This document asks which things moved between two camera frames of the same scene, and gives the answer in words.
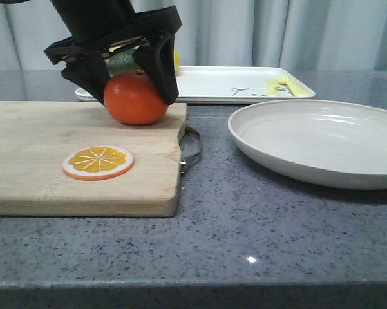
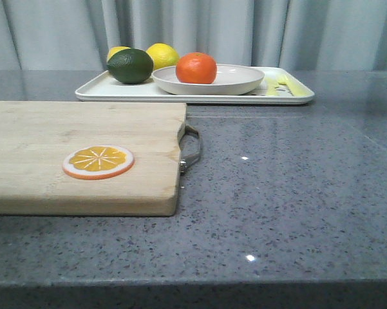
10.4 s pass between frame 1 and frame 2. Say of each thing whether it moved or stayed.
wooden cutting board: stayed
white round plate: moved
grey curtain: stayed
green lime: stayed
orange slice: stayed
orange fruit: moved
